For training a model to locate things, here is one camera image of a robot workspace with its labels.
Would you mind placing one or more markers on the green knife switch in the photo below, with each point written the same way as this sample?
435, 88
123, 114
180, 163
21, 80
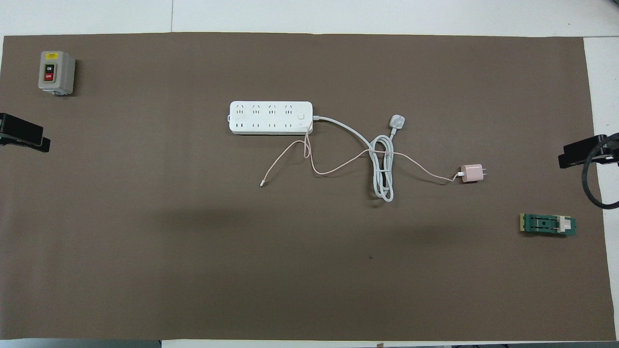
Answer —
541, 224

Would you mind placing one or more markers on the white power strip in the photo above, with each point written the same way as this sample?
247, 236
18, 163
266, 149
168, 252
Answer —
278, 118

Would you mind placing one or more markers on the brown paper table mat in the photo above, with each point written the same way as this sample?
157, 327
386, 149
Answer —
309, 270

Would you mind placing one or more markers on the pink usb charger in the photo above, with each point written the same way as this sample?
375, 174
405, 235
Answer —
472, 173

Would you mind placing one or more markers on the grey on-off switch box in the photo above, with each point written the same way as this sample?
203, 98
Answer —
55, 72

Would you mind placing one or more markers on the white three-pin plug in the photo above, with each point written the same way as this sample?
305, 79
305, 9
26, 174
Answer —
397, 121

